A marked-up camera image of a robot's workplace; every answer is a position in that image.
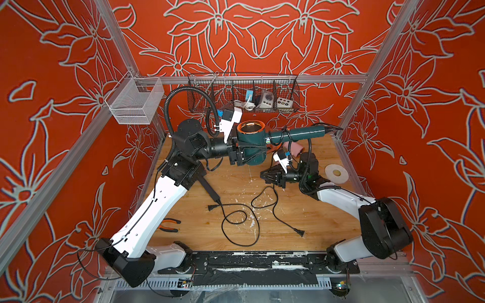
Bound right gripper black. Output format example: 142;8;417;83
261;166;309;191

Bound dark green hair dryer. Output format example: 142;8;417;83
236;121;335;165

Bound green dryer black cord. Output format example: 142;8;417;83
264;122;344;183

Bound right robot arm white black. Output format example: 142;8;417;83
260;151;414;272

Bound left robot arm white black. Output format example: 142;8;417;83
95;87;243;287

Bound pink hair dryer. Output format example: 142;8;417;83
283;142;304;158

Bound black hair dryer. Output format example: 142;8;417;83
198;175;221;204

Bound blue white small box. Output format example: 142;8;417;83
245;90;254;103

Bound white tape roll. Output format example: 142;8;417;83
325;164;349;184

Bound white power strip cube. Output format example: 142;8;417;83
276;97;294;112

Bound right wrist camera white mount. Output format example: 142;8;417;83
273;149;291;174

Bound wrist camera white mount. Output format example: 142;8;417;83
273;149;291;174
218;107;243;143

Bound pink dryer black cord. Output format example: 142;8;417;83
249;183;306;237

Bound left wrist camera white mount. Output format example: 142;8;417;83
218;107;243;143

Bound black wire wall basket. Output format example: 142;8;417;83
188;72;301;114

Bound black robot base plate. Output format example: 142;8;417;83
157;251;360;288

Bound orange handled pliers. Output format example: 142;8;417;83
158;218;181;233

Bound clear acrylic wall bin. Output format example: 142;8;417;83
104;70;165;125

